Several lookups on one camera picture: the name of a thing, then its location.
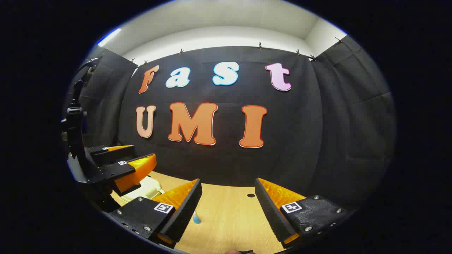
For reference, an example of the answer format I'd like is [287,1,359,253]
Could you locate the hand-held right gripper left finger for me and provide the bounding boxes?
[108,179,203,247]

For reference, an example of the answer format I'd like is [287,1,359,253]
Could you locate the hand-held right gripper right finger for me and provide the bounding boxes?
[255,177,356,247]

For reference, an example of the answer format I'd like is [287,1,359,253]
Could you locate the pale yellow small suitcase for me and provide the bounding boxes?
[119,176,165,206]

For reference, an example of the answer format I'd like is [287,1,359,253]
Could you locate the black backdrop cloth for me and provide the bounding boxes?
[65,35,397,212]

